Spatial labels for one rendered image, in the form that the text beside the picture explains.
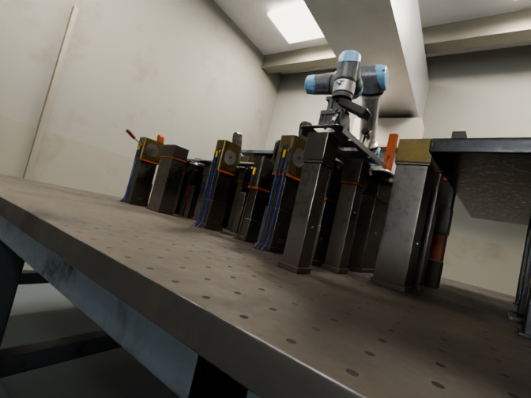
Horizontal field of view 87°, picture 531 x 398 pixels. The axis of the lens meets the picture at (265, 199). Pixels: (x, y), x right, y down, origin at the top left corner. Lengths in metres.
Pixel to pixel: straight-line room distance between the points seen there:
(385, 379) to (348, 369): 0.03
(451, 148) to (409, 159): 0.13
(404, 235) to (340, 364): 0.52
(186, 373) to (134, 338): 0.10
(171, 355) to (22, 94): 3.03
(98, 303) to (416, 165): 0.70
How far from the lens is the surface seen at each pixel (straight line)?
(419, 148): 0.77
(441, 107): 4.55
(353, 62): 1.09
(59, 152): 3.31
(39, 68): 3.34
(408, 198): 0.75
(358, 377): 0.24
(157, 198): 1.44
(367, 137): 1.21
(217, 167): 1.09
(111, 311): 0.48
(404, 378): 0.27
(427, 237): 0.86
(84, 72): 3.46
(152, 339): 0.41
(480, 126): 4.42
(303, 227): 0.57
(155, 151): 1.66
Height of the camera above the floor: 0.79
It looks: 4 degrees up
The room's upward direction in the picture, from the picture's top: 13 degrees clockwise
